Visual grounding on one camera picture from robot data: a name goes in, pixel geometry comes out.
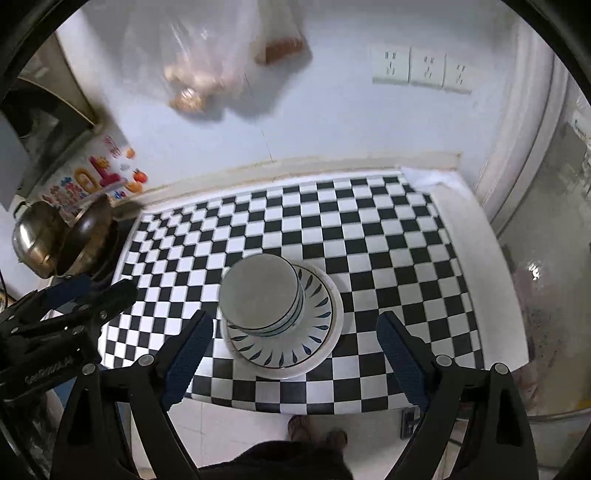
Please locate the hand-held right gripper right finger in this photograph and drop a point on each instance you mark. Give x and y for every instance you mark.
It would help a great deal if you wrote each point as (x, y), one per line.
(401, 364)

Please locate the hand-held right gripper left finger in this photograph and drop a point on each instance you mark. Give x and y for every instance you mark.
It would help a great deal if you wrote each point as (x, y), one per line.
(189, 355)

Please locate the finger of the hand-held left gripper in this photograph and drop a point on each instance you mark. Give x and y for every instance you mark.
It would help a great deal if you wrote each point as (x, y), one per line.
(69, 290)
(115, 297)

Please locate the white bowl with blue leaves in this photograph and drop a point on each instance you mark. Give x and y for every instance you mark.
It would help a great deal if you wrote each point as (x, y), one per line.
(340, 318)

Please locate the blue leaf pattern plate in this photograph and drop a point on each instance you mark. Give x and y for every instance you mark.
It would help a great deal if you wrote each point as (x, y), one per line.
(314, 332)

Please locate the dark wok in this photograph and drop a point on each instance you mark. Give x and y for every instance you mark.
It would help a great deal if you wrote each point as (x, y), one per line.
(83, 244)

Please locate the steel pot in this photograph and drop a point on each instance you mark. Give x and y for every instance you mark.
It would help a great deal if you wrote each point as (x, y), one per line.
(37, 240)

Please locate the person's right foot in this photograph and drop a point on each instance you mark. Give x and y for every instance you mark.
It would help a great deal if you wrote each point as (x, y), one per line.
(336, 438)

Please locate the person's foot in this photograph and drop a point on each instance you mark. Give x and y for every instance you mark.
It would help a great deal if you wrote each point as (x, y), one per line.
(336, 438)
(300, 427)

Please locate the black white checkered tablecloth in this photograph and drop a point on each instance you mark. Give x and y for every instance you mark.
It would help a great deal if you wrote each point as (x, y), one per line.
(369, 258)

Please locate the person's left foot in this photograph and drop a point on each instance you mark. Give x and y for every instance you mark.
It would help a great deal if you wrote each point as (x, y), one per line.
(300, 427)

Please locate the person's dark clothing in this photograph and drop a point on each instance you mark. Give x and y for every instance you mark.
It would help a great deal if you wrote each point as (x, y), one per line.
(277, 461)

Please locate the range hood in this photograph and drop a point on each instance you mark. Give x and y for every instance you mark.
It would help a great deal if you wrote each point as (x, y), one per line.
(46, 92)

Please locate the clear plastic bag with food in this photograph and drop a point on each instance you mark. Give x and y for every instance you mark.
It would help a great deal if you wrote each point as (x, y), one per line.
(194, 78)

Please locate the plastic bag with red contents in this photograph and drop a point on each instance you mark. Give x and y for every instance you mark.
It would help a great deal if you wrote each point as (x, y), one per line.
(281, 48)

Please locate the colourful wall stickers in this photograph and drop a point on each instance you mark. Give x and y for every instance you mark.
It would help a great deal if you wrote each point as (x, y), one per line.
(92, 177)

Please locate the white wall socket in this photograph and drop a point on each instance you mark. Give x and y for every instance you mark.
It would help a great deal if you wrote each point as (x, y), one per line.
(391, 64)
(428, 67)
(458, 74)

